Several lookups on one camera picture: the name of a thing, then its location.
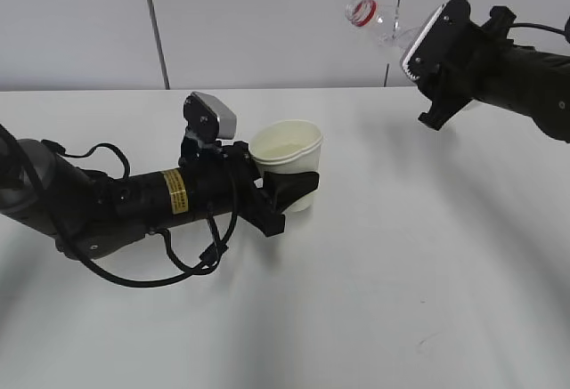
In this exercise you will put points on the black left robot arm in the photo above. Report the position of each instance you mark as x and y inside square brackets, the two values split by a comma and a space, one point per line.
[102, 214]

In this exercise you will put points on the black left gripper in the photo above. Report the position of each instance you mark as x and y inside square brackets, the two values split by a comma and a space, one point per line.
[220, 179]

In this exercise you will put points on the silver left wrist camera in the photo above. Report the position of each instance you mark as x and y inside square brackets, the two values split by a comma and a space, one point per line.
[208, 119]

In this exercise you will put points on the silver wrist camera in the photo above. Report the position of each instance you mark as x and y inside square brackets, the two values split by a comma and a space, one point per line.
[208, 119]
[434, 39]

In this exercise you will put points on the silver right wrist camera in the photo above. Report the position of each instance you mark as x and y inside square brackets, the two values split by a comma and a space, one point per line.
[434, 39]

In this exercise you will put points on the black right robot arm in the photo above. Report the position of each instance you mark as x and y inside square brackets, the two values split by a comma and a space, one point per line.
[520, 79]

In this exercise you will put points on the clear plastic water bottle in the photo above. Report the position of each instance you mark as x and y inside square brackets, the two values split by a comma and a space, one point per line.
[382, 23]

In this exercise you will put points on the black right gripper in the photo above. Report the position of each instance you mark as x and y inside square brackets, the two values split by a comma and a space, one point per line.
[451, 80]

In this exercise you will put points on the white paper cup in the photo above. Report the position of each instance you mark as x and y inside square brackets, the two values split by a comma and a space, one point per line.
[287, 147]

